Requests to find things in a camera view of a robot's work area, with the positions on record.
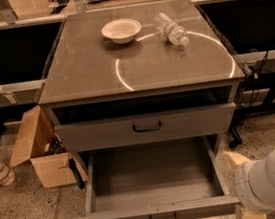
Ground grey drawer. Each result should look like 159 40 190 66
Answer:
75 138 239 219
55 103 235 152

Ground grey top drawer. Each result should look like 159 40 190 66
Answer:
55 103 235 152

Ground grey drawer cabinet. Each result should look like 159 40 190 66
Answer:
27 0 256 182

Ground clear plastic water bottle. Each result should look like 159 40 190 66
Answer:
153 12 189 46

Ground white paper bowl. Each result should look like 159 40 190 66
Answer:
101 18 142 44

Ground open cardboard box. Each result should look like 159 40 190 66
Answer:
9 106 76 188

